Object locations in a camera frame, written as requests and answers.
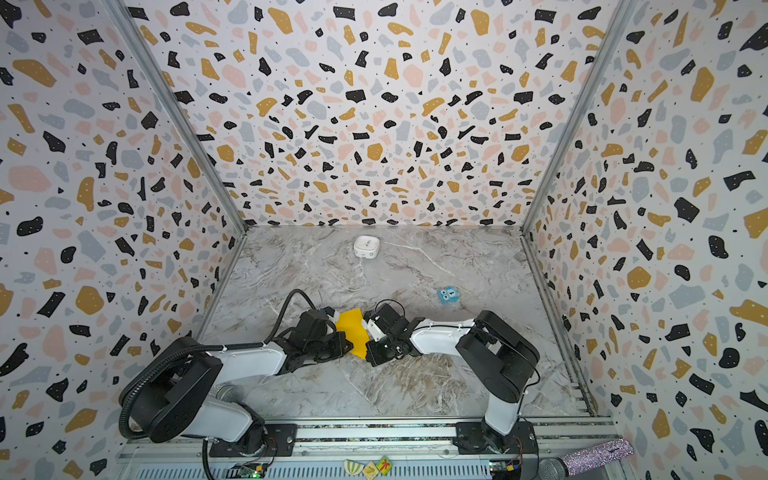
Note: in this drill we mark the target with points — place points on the aluminium rail frame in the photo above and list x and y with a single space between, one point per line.
419 448

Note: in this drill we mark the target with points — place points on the yellow square paper sheet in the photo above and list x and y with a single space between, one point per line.
351 323

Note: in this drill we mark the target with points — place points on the glitter microphone right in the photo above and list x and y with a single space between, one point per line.
582 461

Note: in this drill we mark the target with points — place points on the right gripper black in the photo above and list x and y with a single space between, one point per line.
379 346

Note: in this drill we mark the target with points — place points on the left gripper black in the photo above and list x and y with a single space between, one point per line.
338 351

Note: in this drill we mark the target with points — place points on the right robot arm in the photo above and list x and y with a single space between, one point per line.
502 359

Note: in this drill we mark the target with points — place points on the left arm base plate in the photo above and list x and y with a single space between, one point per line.
262 442

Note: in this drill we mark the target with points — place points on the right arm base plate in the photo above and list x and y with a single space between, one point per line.
478 438

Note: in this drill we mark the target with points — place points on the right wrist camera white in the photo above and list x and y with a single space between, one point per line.
373 330

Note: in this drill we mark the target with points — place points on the colourful stickers on rail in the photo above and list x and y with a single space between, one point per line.
370 470

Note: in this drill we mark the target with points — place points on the blue owl toy block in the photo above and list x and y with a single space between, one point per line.
448 295

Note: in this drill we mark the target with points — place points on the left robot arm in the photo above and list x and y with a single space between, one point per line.
179 392

